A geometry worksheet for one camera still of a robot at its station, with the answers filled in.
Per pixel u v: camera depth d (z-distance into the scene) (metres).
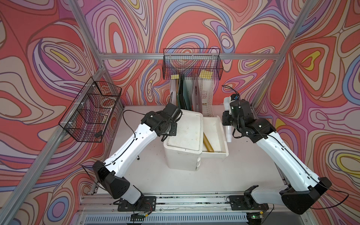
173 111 0.54
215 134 0.84
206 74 0.91
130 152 0.43
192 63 0.84
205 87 1.06
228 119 0.63
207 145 0.77
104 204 0.75
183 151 0.66
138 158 0.90
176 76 0.82
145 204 0.74
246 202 0.67
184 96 0.87
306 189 0.38
